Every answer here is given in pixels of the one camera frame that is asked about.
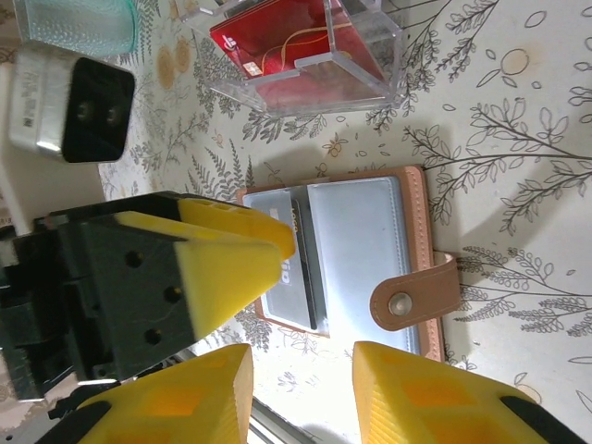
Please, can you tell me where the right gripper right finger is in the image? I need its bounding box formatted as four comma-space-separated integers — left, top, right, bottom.
351, 340, 586, 444

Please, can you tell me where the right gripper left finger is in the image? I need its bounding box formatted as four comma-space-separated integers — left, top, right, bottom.
45, 342, 254, 444

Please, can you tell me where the pink leather card holder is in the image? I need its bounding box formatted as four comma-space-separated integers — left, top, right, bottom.
240, 164, 460, 364

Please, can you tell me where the clear acrylic card box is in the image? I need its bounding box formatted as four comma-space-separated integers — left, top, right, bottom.
178, 0, 408, 115

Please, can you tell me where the blue frosted cup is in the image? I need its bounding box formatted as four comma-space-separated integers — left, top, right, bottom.
13, 0, 140, 59

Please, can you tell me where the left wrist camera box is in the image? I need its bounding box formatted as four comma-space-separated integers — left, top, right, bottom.
7, 40, 137, 164

